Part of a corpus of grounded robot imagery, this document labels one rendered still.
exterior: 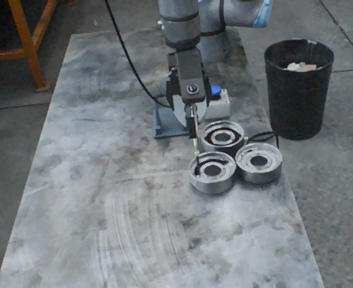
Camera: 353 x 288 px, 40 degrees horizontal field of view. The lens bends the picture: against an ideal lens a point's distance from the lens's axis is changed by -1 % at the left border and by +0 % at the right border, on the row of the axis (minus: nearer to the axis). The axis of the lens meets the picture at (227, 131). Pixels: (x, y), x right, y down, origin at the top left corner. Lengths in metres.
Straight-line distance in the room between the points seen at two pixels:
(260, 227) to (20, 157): 1.89
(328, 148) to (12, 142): 1.68
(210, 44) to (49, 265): 0.84
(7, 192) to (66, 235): 1.48
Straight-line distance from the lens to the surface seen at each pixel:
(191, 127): 1.04
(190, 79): 0.93
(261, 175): 1.06
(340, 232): 2.08
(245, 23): 1.48
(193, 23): 0.93
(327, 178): 2.30
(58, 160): 1.25
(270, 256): 0.95
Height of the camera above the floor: 1.55
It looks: 37 degrees down
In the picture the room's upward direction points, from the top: 4 degrees counter-clockwise
